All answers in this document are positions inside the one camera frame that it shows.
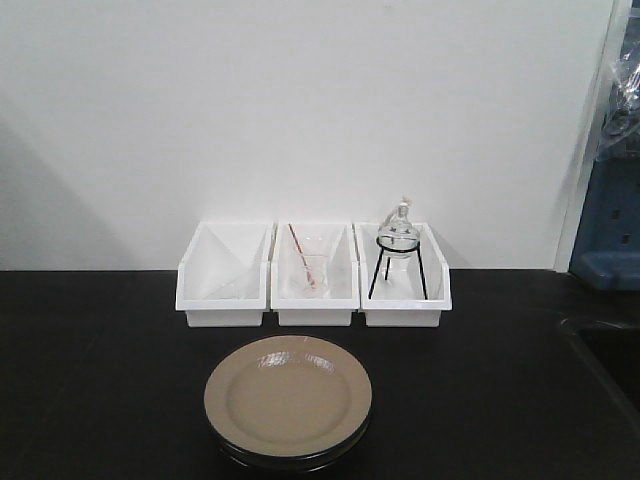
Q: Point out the right white plastic bin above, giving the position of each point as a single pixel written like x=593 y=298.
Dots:
x=410 y=292

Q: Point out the middle white plastic bin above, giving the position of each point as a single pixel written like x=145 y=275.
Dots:
x=343 y=298

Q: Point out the glass beaker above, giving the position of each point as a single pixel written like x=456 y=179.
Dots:
x=316 y=250

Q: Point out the glass alcohol lamp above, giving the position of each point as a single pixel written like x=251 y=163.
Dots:
x=397 y=235

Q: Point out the black lab sink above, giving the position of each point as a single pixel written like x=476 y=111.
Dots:
x=610 y=350

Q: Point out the beige round plate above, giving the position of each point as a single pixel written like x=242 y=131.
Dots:
x=292 y=461
x=287 y=393

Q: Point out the blue pegboard drying rack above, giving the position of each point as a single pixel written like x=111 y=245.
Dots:
x=606 y=248

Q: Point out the plastic bag of pegs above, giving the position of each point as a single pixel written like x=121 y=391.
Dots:
x=622 y=119

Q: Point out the white plastic bin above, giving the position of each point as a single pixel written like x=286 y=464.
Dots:
x=343 y=298
x=410 y=292
x=223 y=275

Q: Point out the red glass stirring rod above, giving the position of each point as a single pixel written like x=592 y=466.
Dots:
x=307 y=269

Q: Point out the left white plastic bin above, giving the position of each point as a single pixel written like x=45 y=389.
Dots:
x=223 y=275

